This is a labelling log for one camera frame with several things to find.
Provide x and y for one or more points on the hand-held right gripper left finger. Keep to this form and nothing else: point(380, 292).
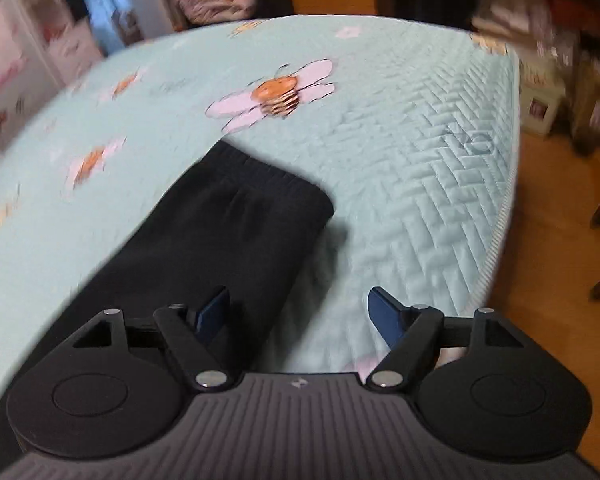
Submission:
point(212, 315)

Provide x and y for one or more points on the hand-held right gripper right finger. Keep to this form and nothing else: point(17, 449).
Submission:
point(387, 315)

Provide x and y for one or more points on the black pants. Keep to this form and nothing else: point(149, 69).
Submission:
point(205, 235)

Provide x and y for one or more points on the bee-printed green bedspread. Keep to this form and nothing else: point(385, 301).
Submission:
point(405, 185)

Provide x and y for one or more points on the white drawer cabinet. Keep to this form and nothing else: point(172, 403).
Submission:
point(75, 52)

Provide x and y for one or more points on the white photo frame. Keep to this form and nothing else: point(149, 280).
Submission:
point(540, 107)

